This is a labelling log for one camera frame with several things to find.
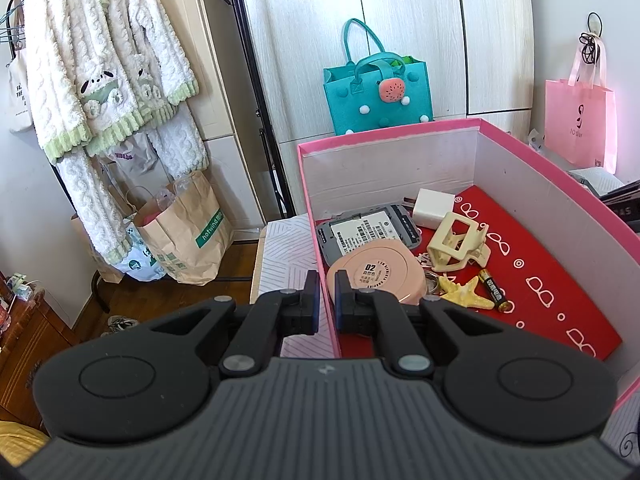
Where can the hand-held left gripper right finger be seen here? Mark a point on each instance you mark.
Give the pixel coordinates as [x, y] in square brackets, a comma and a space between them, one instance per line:
[343, 301]

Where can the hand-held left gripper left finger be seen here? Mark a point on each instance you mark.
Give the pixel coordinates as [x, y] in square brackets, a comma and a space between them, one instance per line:
[314, 296]

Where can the pink round compact case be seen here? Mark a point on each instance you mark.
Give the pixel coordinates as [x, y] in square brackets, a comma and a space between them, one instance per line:
[377, 272]

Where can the grey pocket router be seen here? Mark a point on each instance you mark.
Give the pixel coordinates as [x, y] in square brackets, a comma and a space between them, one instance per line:
[370, 232]

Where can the yellow starfish ornament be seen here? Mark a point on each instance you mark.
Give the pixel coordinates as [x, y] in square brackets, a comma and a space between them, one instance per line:
[467, 296]

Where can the cream hair claw clip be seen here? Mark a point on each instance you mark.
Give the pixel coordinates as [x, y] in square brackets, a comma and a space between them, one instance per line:
[457, 242]

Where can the white charger plug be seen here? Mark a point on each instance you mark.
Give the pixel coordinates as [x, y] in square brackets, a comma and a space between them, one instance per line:
[434, 207]

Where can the pink cardboard box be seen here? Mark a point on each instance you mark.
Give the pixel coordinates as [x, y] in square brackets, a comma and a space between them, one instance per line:
[380, 170]

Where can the black and gold battery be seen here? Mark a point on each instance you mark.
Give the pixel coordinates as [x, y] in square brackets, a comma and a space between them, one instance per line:
[495, 292]

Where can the white striped storage box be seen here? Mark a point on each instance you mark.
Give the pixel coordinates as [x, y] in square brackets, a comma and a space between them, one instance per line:
[285, 250]

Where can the brown paper shopping bag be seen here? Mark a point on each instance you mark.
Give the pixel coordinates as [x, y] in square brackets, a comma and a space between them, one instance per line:
[195, 235]

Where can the green and white plastic bag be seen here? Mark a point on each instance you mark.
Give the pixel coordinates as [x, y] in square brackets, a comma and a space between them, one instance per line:
[140, 260]

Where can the grey sneaker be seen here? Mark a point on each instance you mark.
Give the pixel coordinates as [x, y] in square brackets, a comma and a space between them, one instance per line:
[120, 324]

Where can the teal felt handbag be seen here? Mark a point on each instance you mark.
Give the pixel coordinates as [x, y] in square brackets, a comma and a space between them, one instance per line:
[380, 100]

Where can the red glasses-print liner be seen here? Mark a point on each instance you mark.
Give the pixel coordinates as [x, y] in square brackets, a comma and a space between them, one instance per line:
[545, 260]

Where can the black clothes rack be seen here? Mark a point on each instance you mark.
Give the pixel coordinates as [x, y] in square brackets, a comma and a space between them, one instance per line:
[102, 290]

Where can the white plastic bag purple print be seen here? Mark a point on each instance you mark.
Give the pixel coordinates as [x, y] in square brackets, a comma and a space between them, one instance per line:
[131, 157]

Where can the white fluffy pyjama pants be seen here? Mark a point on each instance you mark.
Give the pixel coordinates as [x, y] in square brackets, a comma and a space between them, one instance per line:
[92, 200]

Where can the light wooden wardrobe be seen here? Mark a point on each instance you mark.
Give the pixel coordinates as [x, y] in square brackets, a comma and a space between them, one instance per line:
[300, 35]

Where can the black tripod stand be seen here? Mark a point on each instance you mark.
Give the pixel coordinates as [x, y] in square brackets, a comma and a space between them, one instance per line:
[245, 35]

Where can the grey packet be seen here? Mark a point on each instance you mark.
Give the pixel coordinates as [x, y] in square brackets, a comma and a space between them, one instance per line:
[590, 180]

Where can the brown wooden cabinet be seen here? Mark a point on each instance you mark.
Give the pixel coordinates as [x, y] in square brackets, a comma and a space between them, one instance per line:
[25, 350]

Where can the small white green box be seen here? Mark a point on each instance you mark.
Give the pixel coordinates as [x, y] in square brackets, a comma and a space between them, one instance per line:
[20, 285]

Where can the dark magazine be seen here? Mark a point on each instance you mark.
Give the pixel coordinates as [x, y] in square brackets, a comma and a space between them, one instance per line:
[622, 202]

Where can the pink non-woven bag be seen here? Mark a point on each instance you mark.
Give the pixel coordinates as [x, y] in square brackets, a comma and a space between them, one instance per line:
[580, 115]

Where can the yellow cloth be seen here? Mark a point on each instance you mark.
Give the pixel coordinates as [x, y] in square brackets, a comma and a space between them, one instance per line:
[17, 437]

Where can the white fluffy pyjama jacket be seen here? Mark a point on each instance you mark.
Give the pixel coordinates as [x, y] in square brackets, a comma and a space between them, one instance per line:
[85, 35]

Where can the white canvas tote bag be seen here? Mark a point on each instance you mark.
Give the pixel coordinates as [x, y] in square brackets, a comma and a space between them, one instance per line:
[17, 95]

